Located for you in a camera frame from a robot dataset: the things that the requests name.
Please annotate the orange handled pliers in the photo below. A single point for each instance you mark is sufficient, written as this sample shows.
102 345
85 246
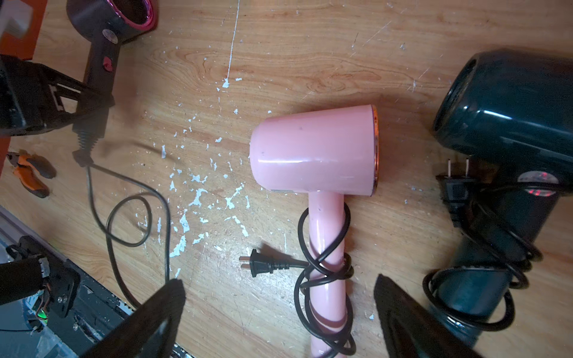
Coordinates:
28 167

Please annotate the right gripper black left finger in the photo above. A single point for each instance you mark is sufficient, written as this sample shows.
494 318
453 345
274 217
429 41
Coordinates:
151 330

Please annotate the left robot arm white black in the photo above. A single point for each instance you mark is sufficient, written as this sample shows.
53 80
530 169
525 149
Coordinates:
31 273

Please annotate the orange plastic tool case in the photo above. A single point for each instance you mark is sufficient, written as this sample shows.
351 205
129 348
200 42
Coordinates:
21 21

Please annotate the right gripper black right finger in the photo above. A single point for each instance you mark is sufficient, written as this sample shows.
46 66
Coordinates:
408 329

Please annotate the pink hair dryer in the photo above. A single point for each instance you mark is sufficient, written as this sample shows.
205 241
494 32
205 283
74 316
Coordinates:
328 155

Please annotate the dark green hair dryer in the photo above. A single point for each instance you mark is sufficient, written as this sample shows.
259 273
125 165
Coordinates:
511 109

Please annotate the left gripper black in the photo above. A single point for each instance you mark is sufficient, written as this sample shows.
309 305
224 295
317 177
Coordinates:
32 103

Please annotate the black hair dryer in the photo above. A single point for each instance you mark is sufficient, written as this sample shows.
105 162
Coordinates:
107 25

